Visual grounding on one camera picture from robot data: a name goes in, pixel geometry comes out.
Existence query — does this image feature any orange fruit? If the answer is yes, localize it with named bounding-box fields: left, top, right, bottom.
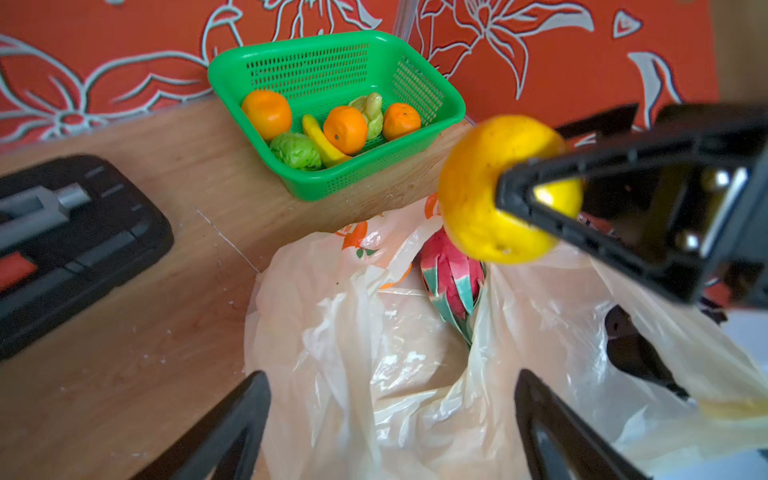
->
left=241, top=90, right=292, bottom=143
left=382, top=103, right=422, bottom=141
left=323, top=106, right=368, bottom=155

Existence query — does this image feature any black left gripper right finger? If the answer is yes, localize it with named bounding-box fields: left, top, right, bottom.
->
left=514, top=369, right=647, bottom=480

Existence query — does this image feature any red dragon fruit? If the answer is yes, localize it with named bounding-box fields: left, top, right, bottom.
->
left=417, top=228, right=486, bottom=347

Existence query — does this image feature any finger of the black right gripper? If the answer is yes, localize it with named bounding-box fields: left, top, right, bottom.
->
left=555, top=103, right=639, bottom=147
left=495, top=103, right=767, bottom=303

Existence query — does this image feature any yellow banana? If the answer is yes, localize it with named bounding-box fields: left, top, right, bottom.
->
left=301, top=114, right=351, bottom=168

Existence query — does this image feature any black plastic tool case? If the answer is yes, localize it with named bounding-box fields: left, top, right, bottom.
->
left=1, top=154, right=174, bottom=359

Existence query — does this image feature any green apple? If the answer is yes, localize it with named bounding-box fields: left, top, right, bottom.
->
left=349, top=92, right=384, bottom=141

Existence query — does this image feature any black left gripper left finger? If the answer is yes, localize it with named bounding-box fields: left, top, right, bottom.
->
left=133, top=371, right=271, bottom=479

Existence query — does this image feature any green plastic basket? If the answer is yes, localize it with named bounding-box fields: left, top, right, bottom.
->
left=207, top=29, right=467, bottom=203

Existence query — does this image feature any silver metal tap wrench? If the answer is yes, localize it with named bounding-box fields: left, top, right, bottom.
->
left=1, top=183, right=91, bottom=250

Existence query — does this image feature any red handled screwdriver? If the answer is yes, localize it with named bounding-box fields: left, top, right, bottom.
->
left=0, top=251, right=38, bottom=292

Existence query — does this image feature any yellow lemon fruit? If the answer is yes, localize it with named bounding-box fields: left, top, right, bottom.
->
left=437, top=115, right=568, bottom=264

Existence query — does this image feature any orange printed plastic bag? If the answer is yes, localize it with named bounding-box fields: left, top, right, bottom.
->
left=245, top=198, right=767, bottom=479

